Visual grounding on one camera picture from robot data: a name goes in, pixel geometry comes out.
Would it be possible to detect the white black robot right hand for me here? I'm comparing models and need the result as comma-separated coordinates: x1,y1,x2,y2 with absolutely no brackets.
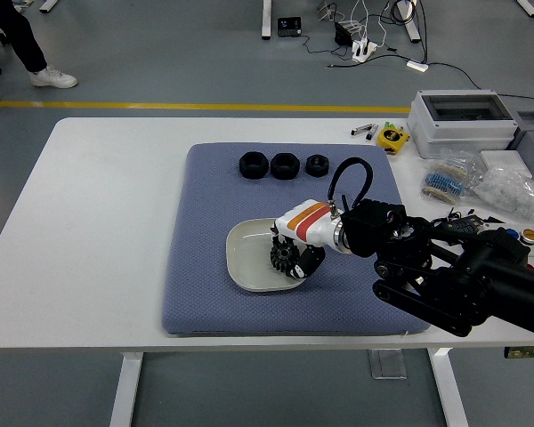
269,199,340,280

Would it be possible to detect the large black gear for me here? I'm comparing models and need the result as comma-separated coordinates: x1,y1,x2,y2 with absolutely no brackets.
269,239,302,278

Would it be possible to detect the small black hex nut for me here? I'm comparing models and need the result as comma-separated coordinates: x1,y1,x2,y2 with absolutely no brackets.
304,153,330,178

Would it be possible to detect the large black hex nut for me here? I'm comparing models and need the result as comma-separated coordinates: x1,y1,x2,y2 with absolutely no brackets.
239,150,269,181
270,152,301,181

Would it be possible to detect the flat white box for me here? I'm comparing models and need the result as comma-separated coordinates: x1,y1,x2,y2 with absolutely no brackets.
479,149,530,173

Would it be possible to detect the small grey box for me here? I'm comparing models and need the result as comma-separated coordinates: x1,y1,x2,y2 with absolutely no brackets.
506,109,534,181

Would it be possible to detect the white square plate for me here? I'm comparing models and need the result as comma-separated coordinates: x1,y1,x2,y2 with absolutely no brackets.
225,217,314,294

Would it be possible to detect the yellow tape measure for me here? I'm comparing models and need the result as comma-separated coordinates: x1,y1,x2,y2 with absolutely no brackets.
376,126,410,157

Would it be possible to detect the blue-grey quilted mat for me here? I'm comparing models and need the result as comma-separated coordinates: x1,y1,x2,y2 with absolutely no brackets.
161,141,433,337

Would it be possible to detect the bag of blue resistors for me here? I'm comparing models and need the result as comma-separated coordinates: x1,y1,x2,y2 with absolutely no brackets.
420,150,482,206

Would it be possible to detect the black electronic module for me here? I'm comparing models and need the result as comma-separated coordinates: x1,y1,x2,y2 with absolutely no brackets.
431,208,508,233

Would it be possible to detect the clear plastic floor plate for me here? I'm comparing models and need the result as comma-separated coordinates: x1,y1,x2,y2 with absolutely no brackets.
368,350,409,380

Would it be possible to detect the white power strip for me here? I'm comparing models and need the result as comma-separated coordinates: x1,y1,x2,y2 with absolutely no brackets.
352,39,378,62

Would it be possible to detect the black power adapter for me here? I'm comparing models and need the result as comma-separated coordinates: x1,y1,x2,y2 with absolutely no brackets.
334,21,353,47

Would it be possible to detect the black handheld device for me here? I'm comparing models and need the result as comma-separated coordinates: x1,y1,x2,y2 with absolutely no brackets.
277,16,303,38

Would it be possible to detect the bag of clear plastic parts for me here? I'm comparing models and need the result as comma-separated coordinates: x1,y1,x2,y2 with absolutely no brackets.
471,164,534,223

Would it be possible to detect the white table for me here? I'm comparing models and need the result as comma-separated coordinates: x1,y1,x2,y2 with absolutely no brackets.
0,117,534,427

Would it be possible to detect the person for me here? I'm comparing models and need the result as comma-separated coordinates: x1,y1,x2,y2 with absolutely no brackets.
0,0,79,122

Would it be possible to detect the grey electrical enclosure box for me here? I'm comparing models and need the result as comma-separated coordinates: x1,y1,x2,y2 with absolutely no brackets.
406,89,520,160

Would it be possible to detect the long black floor cable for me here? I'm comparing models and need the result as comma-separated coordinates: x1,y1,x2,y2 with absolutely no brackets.
426,61,534,112

